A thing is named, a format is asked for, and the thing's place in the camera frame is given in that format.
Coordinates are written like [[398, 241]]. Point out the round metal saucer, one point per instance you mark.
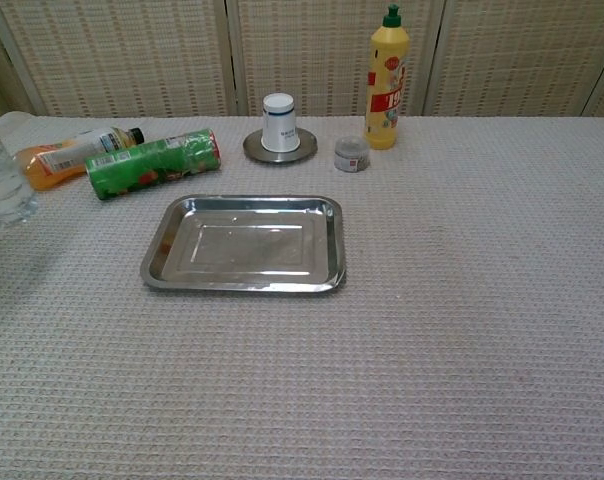
[[307, 145]]

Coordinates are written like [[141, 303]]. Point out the woven bamboo folding screen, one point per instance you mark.
[[132, 55]]

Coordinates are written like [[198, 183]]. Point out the yellow detergent bottle green cap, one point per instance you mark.
[[387, 85]]

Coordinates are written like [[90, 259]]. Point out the rectangular stainless steel tray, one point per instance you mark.
[[244, 245]]

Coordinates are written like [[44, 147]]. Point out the white paper cup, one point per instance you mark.
[[280, 125]]

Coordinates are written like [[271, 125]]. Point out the white waffle-weave tablecloth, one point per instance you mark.
[[382, 325]]

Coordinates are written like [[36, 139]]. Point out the transparent plastic water bottle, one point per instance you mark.
[[2, 185]]

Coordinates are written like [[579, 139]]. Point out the small clear round container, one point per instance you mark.
[[351, 155]]

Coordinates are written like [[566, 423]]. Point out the orange juice bottle black cap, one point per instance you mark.
[[57, 157]]

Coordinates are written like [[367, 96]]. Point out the green chip canister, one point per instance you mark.
[[152, 164]]

